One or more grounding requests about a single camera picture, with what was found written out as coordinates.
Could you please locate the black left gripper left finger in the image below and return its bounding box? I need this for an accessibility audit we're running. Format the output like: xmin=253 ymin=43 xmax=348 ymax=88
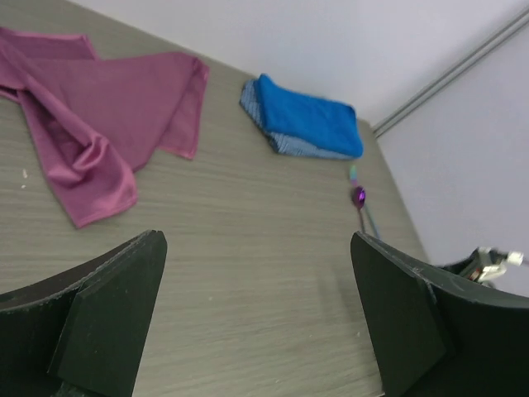
xmin=1 ymin=230 xmax=168 ymax=396

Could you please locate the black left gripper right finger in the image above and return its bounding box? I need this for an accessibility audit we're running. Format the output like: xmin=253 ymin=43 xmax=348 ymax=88
xmin=350 ymin=232 xmax=528 ymax=396

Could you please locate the magenta satin napkin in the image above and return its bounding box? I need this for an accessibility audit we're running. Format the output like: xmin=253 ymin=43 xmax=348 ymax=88
xmin=1 ymin=28 xmax=209 ymax=227

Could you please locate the iridescent purple spoon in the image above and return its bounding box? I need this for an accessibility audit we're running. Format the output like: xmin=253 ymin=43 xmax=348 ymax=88
xmin=350 ymin=186 xmax=366 ymax=232

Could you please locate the iridescent fork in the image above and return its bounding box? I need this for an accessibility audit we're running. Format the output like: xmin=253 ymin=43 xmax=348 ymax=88
xmin=349 ymin=165 xmax=380 ymax=239

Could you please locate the blue terry towel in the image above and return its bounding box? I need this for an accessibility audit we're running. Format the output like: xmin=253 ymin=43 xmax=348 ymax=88
xmin=254 ymin=74 xmax=364 ymax=159

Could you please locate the blue striped cloth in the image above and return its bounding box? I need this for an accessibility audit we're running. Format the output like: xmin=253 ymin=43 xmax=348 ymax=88
xmin=239 ymin=79 xmax=354 ymax=160

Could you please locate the white cable connector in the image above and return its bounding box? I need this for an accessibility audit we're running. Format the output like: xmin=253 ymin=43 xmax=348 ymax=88
xmin=469 ymin=247 xmax=528 ymax=284

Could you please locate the aluminium frame post right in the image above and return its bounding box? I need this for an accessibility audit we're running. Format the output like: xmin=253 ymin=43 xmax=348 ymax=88
xmin=372 ymin=4 xmax=528 ymax=138

